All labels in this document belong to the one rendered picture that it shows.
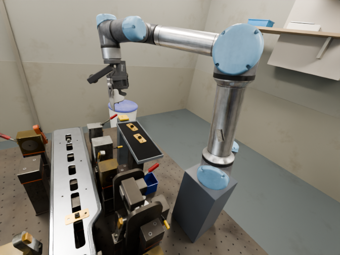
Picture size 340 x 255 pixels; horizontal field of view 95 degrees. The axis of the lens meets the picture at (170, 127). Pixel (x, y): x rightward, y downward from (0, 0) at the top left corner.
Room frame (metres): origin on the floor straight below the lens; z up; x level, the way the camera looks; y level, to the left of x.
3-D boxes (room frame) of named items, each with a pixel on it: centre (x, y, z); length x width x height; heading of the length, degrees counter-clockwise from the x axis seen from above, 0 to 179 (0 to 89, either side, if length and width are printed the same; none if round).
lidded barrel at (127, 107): (2.35, 0.83, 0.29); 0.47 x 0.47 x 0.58
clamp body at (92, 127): (0.91, 0.51, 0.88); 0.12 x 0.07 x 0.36; 127
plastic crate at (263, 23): (2.90, -1.02, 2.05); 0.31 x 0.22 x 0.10; 44
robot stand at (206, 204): (0.60, -0.26, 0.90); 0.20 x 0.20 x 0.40; 44
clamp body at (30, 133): (0.68, 0.81, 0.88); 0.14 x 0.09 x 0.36; 127
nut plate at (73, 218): (0.33, 0.30, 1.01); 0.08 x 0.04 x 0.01; 126
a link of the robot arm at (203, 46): (0.69, -0.02, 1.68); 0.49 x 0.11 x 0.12; 68
